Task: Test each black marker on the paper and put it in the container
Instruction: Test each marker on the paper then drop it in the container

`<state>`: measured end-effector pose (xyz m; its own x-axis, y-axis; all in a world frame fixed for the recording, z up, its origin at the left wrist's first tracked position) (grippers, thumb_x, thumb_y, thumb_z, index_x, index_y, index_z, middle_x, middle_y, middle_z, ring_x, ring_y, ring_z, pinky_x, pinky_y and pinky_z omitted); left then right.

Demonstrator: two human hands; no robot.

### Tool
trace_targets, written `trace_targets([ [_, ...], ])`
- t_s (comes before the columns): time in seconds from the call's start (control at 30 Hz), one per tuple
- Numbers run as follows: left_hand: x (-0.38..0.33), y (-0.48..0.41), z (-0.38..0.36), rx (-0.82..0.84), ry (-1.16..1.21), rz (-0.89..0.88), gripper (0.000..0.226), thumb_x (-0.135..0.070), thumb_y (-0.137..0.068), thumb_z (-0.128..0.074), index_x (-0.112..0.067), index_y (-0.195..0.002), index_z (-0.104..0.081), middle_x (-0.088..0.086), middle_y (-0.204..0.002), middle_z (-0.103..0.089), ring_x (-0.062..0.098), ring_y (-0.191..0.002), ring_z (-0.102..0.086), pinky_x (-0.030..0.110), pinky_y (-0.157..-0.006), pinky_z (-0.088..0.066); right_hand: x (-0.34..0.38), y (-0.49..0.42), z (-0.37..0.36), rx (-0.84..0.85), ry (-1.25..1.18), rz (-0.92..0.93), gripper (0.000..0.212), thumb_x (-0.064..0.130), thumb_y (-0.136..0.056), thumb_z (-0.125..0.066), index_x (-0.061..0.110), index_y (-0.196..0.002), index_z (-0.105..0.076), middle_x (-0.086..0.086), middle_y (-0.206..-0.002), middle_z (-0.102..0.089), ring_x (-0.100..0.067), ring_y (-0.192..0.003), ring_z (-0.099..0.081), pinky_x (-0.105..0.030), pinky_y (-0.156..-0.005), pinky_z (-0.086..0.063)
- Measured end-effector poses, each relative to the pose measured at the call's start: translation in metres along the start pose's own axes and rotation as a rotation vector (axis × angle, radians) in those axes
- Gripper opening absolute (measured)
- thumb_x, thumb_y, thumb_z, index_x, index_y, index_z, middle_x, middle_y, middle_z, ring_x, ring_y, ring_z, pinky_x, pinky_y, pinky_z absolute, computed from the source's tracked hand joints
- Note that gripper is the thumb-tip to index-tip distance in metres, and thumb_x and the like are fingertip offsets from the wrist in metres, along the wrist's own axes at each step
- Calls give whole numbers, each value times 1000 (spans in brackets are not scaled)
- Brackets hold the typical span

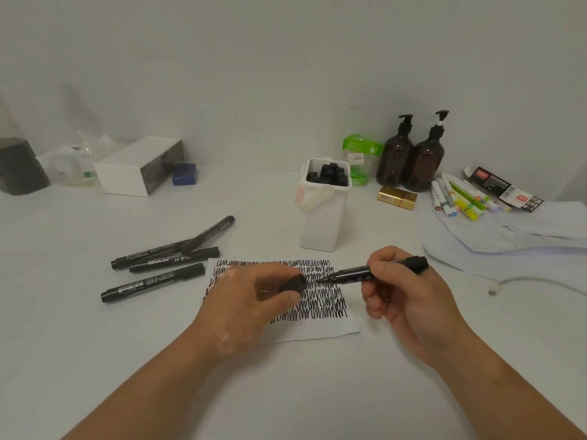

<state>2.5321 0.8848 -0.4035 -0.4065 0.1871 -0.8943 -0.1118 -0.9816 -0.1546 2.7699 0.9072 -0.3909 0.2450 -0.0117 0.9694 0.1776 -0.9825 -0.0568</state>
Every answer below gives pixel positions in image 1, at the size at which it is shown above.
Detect person's left hand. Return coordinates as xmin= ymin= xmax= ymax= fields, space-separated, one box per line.
xmin=185 ymin=262 xmax=307 ymax=362

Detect person's right hand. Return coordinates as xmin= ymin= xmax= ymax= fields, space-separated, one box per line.
xmin=361 ymin=245 xmax=478 ymax=370

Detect white paper with black scribbles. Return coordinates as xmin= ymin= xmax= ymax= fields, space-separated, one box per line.
xmin=202 ymin=257 xmax=361 ymax=347

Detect bundle of black markers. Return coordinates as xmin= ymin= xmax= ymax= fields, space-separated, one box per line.
xmin=306 ymin=163 xmax=349 ymax=186

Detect person's right forearm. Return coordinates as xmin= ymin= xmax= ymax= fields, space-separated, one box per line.
xmin=435 ymin=336 xmax=587 ymax=440

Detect person's left forearm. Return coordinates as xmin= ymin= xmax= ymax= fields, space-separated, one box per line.
xmin=59 ymin=334 xmax=221 ymax=440

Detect pile of loose white sheets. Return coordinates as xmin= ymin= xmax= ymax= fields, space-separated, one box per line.
xmin=421 ymin=201 xmax=587 ymax=282

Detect small gold box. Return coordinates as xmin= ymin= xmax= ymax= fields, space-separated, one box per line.
xmin=377 ymin=185 xmax=419 ymax=211

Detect bunch of pastel highlighter pens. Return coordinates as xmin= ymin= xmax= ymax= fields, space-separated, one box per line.
xmin=430 ymin=172 xmax=512 ymax=222

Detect brown pump bottle white neck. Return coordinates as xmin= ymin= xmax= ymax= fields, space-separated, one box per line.
xmin=403 ymin=109 xmax=450 ymax=193

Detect small blue box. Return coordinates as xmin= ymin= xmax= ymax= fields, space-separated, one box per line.
xmin=172 ymin=163 xmax=198 ymax=186

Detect black and red cardboard box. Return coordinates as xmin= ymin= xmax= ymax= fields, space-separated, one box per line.
xmin=463 ymin=166 xmax=545 ymax=214

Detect clear jar with green lid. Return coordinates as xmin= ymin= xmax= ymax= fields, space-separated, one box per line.
xmin=342 ymin=134 xmax=384 ymax=187

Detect white box with grey front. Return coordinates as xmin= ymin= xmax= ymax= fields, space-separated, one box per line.
xmin=93 ymin=136 xmax=185 ymax=197

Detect clear bottle with dark liquid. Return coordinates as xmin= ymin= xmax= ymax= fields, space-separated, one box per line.
xmin=0 ymin=98 xmax=50 ymax=196

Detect white cable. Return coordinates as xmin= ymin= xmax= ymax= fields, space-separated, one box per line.
xmin=488 ymin=277 xmax=587 ymax=297

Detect white plastic container with handle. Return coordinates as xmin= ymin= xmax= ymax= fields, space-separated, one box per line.
xmin=293 ymin=157 xmax=353 ymax=252

